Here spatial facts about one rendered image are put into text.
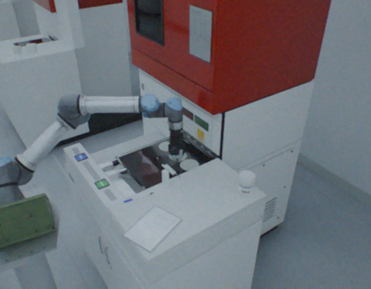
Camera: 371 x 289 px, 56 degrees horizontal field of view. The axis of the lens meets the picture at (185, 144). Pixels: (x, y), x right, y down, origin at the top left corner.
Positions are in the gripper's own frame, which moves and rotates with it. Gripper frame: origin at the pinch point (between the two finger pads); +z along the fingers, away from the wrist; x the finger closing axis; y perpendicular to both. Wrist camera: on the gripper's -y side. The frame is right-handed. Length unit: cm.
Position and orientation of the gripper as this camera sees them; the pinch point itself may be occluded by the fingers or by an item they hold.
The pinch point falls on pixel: (177, 161)
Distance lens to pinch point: 187.5
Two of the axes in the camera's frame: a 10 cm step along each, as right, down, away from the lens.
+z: 0.4, 8.3, 5.5
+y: 0.2, -5.5, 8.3
